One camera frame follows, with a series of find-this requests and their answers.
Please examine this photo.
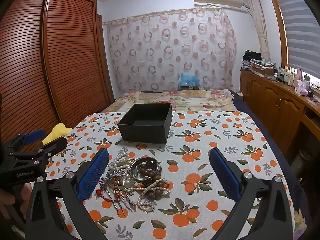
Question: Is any metal hair fork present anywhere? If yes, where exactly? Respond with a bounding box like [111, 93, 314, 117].
[106, 187, 135, 215]

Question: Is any white pearl necklace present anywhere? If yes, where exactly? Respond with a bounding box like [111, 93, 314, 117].
[107, 154, 172, 213]

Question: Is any orange fruit print blanket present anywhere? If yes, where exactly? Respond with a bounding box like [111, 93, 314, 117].
[46, 110, 295, 240]

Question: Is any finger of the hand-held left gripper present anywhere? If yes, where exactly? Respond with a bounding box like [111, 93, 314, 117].
[35, 137, 68, 161]
[7, 129, 47, 145]

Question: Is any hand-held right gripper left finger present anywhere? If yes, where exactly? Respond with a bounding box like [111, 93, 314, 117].
[25, 147, 110, 240]

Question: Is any pink tissue pack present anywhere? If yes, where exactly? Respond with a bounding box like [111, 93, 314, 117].
[294, 79, 310, 95]

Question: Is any black box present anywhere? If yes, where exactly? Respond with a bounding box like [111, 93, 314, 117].
[117, 102, 173, 145]

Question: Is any beige tied curtain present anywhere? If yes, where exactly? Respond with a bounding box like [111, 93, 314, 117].
[242, 0, 272, 63]

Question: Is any red cord bracelet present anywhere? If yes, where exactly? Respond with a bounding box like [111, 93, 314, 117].
[96, 189, 118, 203]

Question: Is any yellow plush toy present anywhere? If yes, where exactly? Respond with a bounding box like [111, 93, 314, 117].
[42, 122, 72, 146]

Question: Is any pile of folded clothes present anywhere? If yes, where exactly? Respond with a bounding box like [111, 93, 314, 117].
[242, 50, 278, 75]

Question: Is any person's left hand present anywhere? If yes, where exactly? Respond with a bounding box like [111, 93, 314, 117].
[0, 183, 32, 218]

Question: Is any brown slatted wardrobe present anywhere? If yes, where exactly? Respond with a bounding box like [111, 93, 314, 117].
[0, 0, 115, 153]

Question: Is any ring patterned curtain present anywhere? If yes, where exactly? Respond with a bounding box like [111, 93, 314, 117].
[107, 8, 237, 93]

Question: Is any blue plastic bag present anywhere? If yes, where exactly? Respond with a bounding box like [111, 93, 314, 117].
[178, 73, 201, 87]

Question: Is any silver bangle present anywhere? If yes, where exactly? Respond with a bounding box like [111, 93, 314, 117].
[129, 157, 160, 183]

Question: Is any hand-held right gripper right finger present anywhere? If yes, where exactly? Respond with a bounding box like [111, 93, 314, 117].
[209, 147, 294, 240]

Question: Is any group of cosmetic bottles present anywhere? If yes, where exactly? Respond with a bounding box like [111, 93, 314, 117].
[275, 66, 303, 84]

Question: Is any striped window blind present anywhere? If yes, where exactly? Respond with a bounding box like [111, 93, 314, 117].
[274, 0, 320, 78]

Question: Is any wooden cabinet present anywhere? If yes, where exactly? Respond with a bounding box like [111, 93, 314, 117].
[240, 69, 320, 155]

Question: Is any brown wooden bead bracelet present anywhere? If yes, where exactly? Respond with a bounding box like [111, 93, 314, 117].
[139, 161, 170, 200]

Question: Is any wooden window frame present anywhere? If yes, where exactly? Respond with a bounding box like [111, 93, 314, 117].
[265, 0, 290, 68]

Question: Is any floral blanket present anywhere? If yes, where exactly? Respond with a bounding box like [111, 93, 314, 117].
[101, 89, 235, 113]

